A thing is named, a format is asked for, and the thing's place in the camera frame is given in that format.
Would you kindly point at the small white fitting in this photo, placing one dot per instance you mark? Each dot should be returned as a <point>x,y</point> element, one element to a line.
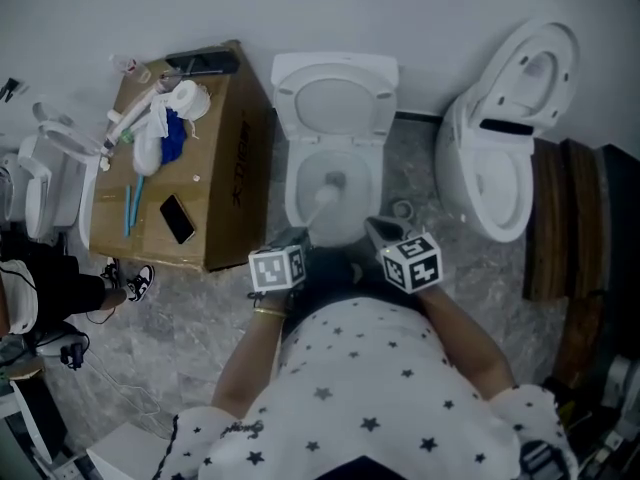
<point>105,163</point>

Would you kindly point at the round black white appliance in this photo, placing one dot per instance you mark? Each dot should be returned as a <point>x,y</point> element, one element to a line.
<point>50,345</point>

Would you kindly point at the black smartphone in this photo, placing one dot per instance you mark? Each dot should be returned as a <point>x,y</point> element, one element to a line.
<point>177,218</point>

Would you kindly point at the black curved platform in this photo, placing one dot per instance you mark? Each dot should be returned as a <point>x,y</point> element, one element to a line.
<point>620,228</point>

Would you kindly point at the white plastic drain pipe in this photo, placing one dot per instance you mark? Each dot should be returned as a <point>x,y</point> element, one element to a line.
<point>132,115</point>

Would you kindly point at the large brown cardboard box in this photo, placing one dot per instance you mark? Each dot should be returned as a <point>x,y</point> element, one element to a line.
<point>225,168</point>

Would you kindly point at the black equipment rack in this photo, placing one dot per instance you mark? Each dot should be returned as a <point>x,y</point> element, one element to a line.
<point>600,418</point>

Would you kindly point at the blue cloth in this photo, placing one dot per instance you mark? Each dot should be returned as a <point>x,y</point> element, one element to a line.
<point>172,140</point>

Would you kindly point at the person's black trousers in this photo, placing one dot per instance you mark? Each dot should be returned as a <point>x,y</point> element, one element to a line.
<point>330,273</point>

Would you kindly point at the white toilet brush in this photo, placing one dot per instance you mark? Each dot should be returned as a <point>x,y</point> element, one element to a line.
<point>327,194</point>

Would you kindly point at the dark wooden step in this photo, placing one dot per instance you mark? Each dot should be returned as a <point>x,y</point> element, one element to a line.
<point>550,228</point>

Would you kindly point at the white oval smart toilet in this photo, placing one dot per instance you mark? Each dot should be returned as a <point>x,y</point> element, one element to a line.
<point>460,168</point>

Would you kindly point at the white tape roll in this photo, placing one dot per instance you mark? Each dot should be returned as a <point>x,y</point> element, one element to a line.
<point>395,208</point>

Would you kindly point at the white square-tank toilet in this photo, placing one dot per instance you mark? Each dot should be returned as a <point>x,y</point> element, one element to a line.
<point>340,103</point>

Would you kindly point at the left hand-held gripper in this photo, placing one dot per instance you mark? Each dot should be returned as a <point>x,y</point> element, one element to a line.
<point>272,270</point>

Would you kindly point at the white toilet paper roll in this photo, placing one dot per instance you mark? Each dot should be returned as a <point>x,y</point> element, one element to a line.
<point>195,100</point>

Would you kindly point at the person's right forearm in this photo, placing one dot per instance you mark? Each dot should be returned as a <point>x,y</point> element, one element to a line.
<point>465,343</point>

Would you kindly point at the white star-print shirt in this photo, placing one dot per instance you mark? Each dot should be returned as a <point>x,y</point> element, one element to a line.
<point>360,383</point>

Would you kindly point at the white slim-seat toilet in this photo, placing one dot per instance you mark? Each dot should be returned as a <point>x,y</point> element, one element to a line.
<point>60,193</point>

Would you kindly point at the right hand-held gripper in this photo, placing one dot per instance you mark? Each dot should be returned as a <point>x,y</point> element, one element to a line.
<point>412,263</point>

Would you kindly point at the black wall fitting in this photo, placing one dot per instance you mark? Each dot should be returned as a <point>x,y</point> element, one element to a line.
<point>11,89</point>

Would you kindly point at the person's left forearm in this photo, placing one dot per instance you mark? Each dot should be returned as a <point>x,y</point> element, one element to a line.
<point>245,368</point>

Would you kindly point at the white cloth bundle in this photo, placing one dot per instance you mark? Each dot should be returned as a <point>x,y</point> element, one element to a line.
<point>145,155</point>

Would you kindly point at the clear plastic bottle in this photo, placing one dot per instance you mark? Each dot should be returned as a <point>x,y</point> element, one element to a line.
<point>125,63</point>

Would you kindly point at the white box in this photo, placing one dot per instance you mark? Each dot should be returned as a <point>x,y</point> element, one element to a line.
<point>130,453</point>

